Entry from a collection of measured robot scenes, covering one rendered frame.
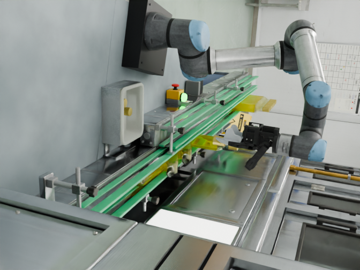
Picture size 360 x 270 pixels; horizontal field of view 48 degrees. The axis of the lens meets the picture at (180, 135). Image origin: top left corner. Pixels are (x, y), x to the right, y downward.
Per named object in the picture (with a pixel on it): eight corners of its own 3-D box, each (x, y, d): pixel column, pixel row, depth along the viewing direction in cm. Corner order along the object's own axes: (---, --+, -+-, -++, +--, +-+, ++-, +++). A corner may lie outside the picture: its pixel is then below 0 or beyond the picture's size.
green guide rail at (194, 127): (158, 146, 172) (175, 149, 169) (158, 144, 172) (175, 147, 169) (248, 85, 328) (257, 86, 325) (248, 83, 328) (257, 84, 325)
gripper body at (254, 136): (247, 121, 142) (281, 126, 137) (244, 144, 144) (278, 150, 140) (241, 125, 135) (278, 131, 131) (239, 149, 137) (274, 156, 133)
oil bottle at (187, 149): (179, 146, 198) (178, 162, 177) (179, 135, 196) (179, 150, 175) (190, 147, 198) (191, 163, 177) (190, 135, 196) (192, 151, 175)
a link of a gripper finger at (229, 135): (217, 125, 140) (243, 128, 138) (215, 141, 142) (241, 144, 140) (215, 127, 138) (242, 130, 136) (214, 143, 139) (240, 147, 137)
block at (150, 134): (139, 145, 170) (154, 148, 168) (139, 124, 167) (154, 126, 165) (142, 143, 173) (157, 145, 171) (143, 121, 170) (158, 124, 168)
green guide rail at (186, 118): (158, 129, 170) (176, 132, 167) (159, 127, 170) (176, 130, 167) (248, 76, 326) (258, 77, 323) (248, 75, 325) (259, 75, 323)
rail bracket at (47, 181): (24, 214, 114) (91, 232, 106) (20, 159, 109) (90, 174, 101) (36, 207, 118) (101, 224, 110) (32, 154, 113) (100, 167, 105)
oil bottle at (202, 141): (180, 145, 199) (222, 152, 192) (181, 134, 198) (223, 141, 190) (185, 142, 204) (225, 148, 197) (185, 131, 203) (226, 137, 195)
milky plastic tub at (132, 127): (103, 143, 154) (122, 147, 151) (102, 85, 147) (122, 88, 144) (125, 132, 170) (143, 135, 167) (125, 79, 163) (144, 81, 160)
